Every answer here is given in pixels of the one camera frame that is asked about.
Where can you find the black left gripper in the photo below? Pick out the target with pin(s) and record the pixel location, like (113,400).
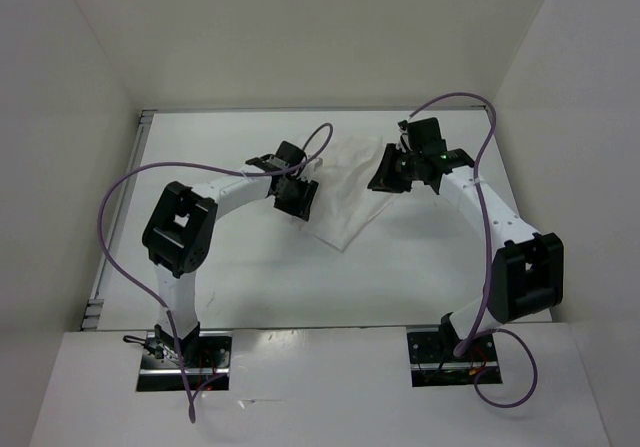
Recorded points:
(302,206)

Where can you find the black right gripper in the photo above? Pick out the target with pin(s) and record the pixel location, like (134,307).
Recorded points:
(384,178)

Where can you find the white skirt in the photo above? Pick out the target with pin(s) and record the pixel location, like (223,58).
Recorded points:
(343,205)

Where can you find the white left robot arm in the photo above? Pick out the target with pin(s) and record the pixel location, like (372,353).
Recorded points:
(179,233)

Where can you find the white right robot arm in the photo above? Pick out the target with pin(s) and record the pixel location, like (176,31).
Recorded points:
(524,270)

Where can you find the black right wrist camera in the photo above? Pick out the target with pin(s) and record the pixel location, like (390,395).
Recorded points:
(424,137)

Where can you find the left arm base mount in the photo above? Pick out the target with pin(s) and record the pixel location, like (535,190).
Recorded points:
(207,365)

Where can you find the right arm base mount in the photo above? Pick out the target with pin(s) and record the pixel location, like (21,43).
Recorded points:
(432,363)

